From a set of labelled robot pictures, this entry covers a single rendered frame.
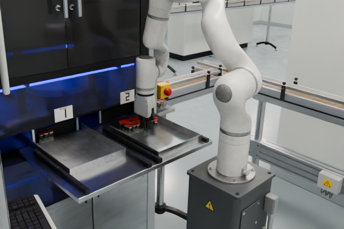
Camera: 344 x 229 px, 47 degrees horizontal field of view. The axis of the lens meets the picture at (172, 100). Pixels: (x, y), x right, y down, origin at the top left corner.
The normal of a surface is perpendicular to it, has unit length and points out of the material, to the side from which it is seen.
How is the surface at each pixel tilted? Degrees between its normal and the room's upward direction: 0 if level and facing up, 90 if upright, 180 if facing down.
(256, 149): 90
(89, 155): 0
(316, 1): 90
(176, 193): 0
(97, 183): 0
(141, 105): 90
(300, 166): 90
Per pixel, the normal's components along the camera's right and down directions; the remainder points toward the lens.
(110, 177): 0.03, -0.94
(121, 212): 0.69, 0.27
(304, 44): -0.72, 0.22
